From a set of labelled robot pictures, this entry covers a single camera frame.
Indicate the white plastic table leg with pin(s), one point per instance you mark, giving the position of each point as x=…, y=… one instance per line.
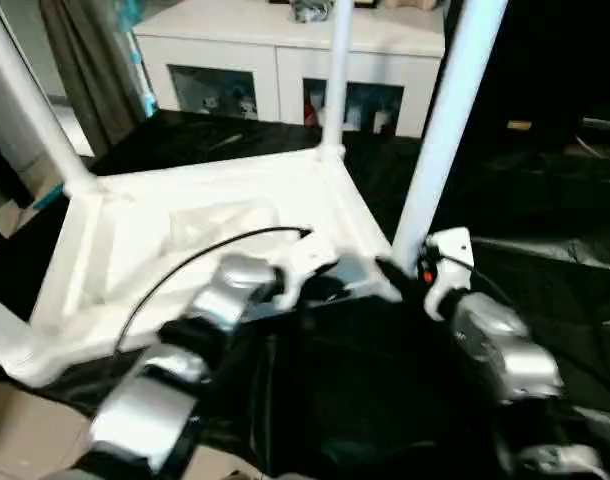
x=30, y=100
x=445, y=125
x=5, y=335
x=337, y=75

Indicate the white plastic table top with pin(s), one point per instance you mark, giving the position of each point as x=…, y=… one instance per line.
x=185, y=200

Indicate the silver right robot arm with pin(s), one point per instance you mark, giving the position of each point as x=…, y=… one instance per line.
x=525, y=360

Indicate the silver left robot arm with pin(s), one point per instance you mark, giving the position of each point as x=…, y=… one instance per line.
x=145, y=415

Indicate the black plastic mat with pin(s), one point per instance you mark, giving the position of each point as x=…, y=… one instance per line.
x=360, y=400

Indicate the black box with yellow label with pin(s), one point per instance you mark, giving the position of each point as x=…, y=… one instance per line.
x=545, y=65

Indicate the white glass-door cabinet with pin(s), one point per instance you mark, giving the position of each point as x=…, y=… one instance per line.
x=225, y=50

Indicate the dark crumpled object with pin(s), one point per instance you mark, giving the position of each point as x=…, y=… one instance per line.
x=310, y=10

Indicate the light blue patterned strip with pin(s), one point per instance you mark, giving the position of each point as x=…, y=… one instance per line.
x=140, y=75

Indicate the grey-brown curtain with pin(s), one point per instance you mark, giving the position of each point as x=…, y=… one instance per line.
x=90, y=75

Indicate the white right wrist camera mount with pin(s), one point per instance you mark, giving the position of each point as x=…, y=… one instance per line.
x=450, y=250

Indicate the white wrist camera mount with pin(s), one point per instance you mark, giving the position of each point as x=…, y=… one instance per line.
x=450, y=250
x=315, y=250

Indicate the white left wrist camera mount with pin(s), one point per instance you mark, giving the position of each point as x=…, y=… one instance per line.
x=315, y=250

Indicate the dark metal rail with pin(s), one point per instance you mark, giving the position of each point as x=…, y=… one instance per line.
x=605, y=124

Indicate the teal plastic frame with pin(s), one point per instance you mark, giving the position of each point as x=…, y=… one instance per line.
x=50, y=197

